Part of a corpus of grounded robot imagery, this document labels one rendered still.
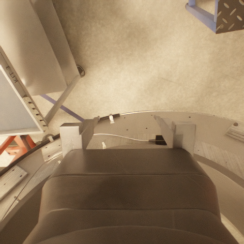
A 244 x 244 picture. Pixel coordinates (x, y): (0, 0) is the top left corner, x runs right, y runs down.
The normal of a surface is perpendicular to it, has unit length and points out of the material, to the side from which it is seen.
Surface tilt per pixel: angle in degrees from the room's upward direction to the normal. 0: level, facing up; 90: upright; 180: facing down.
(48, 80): 0
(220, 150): 90
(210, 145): 90
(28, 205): 65
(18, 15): 0
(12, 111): 0
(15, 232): 76
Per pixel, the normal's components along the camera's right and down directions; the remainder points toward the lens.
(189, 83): -0.12, 0.63
